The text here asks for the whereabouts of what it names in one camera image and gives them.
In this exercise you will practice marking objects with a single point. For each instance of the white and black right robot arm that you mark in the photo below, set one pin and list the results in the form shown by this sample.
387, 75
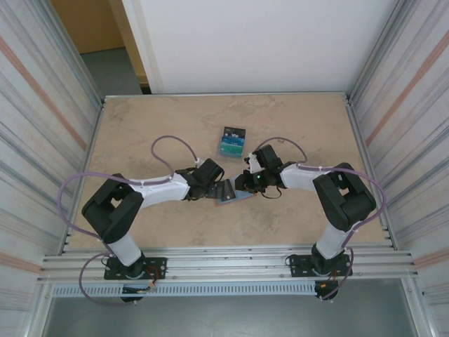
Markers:
301, 177

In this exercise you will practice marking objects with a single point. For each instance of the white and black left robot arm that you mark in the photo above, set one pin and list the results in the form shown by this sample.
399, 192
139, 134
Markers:
158, 191

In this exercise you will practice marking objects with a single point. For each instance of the clear acrylic card stand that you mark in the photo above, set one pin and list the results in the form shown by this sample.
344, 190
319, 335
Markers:
229, 160

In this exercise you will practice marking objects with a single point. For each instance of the teal credit card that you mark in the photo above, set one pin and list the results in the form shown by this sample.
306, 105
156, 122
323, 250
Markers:
230, 151

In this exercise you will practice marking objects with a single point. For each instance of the blue credit card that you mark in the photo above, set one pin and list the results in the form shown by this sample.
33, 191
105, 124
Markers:
233, 142

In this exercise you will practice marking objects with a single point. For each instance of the black credit card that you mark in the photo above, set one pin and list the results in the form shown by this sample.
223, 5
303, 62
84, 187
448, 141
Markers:
234, 133

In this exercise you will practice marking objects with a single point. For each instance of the black base connector block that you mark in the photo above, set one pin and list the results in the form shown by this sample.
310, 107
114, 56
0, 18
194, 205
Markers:
131, 299
321, 288

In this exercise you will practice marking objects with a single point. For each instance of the wooden door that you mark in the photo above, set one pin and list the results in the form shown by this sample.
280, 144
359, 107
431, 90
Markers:
87, 24

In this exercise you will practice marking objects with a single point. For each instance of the aluminium rail frame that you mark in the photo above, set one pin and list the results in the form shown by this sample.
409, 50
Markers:
224, 261

